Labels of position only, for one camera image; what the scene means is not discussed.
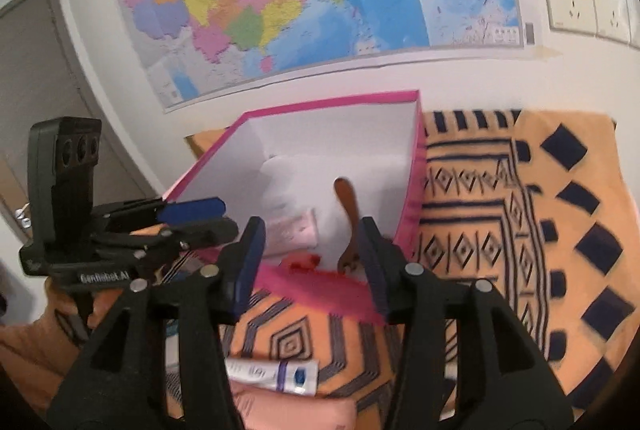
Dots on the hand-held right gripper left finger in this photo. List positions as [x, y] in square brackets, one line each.
[250, 260]

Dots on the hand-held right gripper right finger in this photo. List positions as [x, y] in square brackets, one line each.
[372, 260]

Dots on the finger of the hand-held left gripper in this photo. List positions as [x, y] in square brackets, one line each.
[210, 230]
[195, 210]

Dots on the red round container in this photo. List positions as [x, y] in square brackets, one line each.
[300, 262]

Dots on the pale pink printed tube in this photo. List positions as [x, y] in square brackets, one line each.
[292, 232]

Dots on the brown wooden spoon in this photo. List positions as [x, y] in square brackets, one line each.
[346, 200]

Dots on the teal white medicine box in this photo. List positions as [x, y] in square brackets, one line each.
[172, 345]

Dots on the pink cardboard box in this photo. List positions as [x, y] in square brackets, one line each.
[300, 150]

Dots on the person's left forearm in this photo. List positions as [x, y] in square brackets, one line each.
[30, 360]

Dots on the small white tube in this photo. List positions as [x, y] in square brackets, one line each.
[260, 372]

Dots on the grey door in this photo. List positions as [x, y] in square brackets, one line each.
[40, 60]

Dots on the salmon tube large white cap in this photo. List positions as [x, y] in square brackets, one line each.
[290, 410]

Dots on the orange patterned blanket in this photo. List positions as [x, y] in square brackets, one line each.
[550, 210]

